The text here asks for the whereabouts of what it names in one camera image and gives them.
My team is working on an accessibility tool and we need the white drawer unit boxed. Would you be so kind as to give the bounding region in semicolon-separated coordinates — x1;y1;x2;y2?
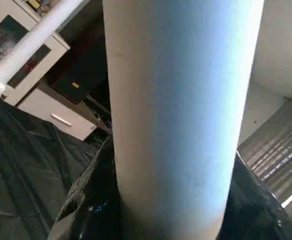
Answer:
17;87;97;142

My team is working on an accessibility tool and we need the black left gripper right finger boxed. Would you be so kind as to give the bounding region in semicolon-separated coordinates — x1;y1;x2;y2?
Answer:
218;152;292;240

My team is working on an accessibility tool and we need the white glass door cabinet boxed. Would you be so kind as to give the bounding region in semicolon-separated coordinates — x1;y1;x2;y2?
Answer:
0;0;70;107

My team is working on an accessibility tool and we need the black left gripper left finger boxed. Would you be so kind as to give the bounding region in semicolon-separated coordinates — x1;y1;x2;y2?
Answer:
47;135;121;240

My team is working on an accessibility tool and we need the black box device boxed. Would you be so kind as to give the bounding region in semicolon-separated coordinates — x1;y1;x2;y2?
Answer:
50;30;110;105

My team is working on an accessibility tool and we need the grey window blind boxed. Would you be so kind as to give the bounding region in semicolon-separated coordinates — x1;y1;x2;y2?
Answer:
237;97;292;238

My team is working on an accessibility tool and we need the black plastic mat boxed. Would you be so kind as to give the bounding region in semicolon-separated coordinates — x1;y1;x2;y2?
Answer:
0;99;112;240

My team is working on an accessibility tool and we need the white plastic table leg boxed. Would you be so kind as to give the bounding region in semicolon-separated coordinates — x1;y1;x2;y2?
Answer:
0;0;86;98
102;0;265;240

